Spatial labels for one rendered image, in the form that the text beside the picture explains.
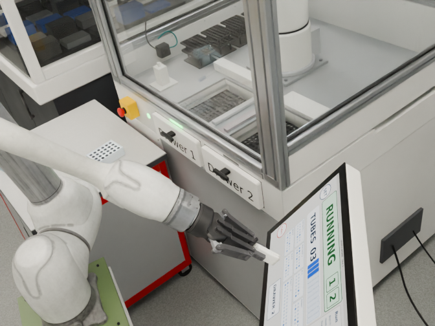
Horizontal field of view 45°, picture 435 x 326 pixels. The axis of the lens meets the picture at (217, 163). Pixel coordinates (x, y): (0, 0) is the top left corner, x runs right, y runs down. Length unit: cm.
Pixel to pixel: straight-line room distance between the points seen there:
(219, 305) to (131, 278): 43
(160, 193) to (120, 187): 9
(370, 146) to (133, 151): 92
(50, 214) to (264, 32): 74
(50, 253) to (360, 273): 76
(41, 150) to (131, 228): 105
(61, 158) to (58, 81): 134
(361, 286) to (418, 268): 160
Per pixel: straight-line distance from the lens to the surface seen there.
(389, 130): 188
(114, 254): 223
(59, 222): 150
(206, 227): 119
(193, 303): 252
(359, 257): 106
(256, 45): 132
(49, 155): 122
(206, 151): 178
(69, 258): 142
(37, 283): 141
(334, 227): 114
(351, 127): 169
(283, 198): 158
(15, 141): 117
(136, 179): 114
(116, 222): 214
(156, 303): 256
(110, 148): 214
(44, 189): 147
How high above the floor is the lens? 200
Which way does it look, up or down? 39 degrees down
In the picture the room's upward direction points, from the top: 10 degrees counter-clockwise
